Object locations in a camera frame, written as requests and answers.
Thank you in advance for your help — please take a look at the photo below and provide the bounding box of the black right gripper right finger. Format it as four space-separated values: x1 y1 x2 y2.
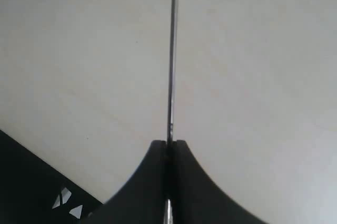
168 140 264 223

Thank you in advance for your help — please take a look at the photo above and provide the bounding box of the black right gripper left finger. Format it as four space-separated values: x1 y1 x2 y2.
84 140 166 223

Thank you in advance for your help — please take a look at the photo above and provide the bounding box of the thin metal skewer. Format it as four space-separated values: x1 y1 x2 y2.
164 0 179 223

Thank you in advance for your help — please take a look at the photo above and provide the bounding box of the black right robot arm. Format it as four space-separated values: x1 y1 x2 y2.
1 133 260 223

